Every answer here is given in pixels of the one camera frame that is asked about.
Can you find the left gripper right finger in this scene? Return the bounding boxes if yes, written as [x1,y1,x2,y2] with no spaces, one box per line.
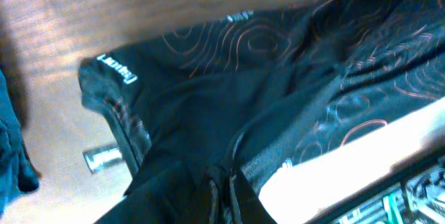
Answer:
[228,169,276,224]

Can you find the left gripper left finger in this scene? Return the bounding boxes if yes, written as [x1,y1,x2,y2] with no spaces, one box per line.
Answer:
[96,164,218,224]

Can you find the black jersey with orange contour lines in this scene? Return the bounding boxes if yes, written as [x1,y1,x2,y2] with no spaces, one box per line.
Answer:
[79,0,444,223]

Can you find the folded dark navy clothes stack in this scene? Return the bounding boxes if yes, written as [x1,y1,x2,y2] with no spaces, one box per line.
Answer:
[1,72,40,216]

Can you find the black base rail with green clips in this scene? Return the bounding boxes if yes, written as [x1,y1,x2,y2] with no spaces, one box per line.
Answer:
[305,147,445,224]

